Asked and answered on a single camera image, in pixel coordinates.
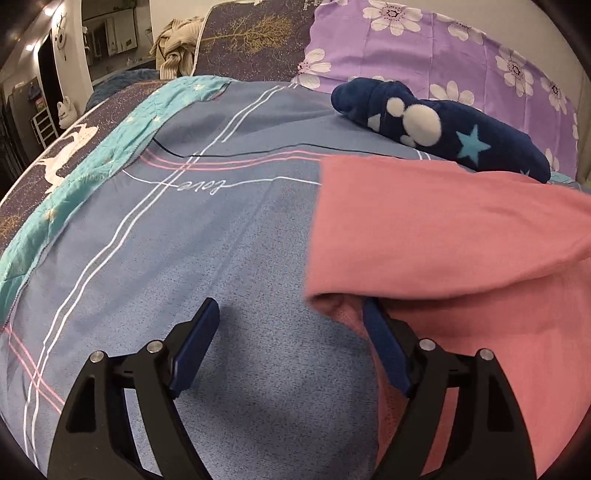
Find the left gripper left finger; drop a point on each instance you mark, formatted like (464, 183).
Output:
(94, 439)

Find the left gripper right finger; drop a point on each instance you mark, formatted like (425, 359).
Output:
(462, 419)

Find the pink long-sleeve shirt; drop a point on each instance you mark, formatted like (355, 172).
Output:
(490, 260)

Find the beige clothes pile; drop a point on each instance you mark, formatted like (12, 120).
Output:
(175, 47)

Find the blue striped bed sheet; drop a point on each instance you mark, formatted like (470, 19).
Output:
(218, 204)

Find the navy star fleece garment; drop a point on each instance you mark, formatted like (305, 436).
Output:
(443, 128)

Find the teal patterned quilt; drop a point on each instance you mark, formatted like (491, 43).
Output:
(24, 251)

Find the purple floral pillow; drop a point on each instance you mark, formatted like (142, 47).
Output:
(505, 58)

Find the dark gold-tree pillow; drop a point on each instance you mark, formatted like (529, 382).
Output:
(255, 40)

